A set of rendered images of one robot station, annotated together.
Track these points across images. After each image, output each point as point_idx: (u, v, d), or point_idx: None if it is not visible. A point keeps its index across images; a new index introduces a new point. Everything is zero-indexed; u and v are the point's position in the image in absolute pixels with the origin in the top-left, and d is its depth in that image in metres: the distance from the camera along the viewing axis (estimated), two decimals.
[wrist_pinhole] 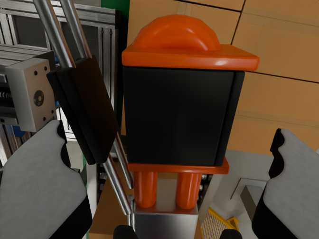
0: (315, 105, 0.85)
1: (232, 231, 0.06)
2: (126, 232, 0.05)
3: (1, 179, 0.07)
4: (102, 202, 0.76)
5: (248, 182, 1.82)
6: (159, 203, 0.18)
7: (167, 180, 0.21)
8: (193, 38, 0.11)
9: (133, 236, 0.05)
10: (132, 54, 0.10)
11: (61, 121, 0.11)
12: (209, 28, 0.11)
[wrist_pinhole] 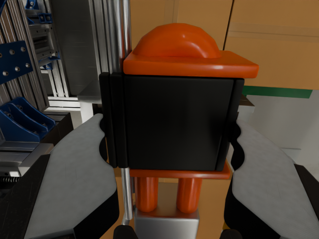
0: None
1: (232, 231, 0.06)
2: (126, 232, 0.05)
3: (48, 161, 0.08)
4: None
5: None
6: (160, 207, 0.19)
7: (168, 184, 0.21)
8: (193, 46, 0.11)
9: (133, 236, 0.05)
10: (133, 63, 0.10)
11: (104, 115, 0.12)
12: (209, 36, 0.11)
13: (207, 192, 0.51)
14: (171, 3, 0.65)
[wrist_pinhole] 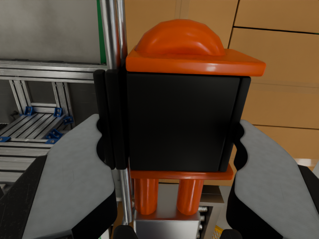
0: (298, 145, 0.95)
1: (232, 231, 0.06)
2: (126, 232, 0.05)
3: (44, 162, 0.08)
4: None
5: None
6: (161, 209, 0.18)
7: (168, 186, 0.21)
8: (198, 43, 0.11)
9: (133, 236, 0.05)
10: (136, 59, 0.10)
11: None
12: (214, 33, 0.11)
13: None
14: None
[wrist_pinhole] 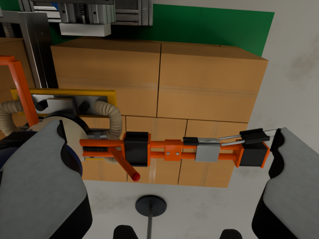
0: (114, 168, 1.45)
1: (232, 231, 0.06)
2: (126, 232, 0.05)
3: (1, 179, 0.07)
4: None
5: None
6: (218, 151, 0.59)
7: None
8: None
9: (133, 236, 0.05)
10: (269, 151, 0.56)
11: (61, 121, 0.11)
12: None
13: None
14: (102, 82, 1.13)
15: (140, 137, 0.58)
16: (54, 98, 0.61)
